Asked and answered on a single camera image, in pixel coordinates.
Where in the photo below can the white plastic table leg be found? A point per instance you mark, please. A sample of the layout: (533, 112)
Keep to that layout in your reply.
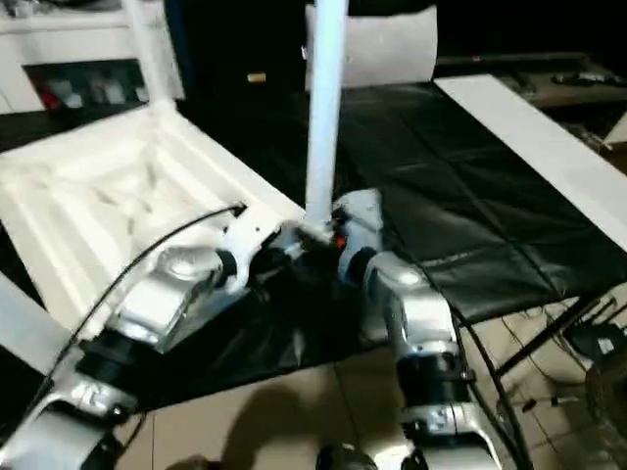
(24, 323)
(152, 59)
(325, 98)

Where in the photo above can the white plastic table top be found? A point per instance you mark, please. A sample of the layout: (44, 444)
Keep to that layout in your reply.
(98, 161)

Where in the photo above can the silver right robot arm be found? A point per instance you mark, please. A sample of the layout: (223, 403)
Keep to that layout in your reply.
(421, 303)

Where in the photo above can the black work mat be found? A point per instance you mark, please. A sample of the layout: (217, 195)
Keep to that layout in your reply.
(465, 171)

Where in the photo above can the light grey pillow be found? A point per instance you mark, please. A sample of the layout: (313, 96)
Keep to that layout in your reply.
(392, 49)

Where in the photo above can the black sofa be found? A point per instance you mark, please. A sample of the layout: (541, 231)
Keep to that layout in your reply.
(245, 39)

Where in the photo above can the small white cup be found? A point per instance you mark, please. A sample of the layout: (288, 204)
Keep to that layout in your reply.
(141, 93)

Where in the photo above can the white flat board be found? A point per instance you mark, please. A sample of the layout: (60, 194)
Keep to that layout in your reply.
(539, 147)

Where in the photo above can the small red bottle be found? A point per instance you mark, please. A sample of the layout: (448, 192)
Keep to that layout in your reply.
(48, 95)

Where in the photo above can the black power adapter box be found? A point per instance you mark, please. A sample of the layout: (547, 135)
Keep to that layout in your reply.
(595, 340)

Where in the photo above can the white cabinet with glass doors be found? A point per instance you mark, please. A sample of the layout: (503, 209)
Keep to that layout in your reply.
(73, 39)

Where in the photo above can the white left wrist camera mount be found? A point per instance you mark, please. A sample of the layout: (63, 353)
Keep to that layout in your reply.
(250, 230)

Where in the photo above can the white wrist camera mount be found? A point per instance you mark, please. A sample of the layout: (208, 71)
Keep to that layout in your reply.
(250, 230)
(362, 210)

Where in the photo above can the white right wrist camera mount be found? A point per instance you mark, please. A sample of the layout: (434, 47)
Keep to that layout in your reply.
(362, 210)

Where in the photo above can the black table frame leg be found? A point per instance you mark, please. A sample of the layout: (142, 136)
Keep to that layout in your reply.
(539, 343)

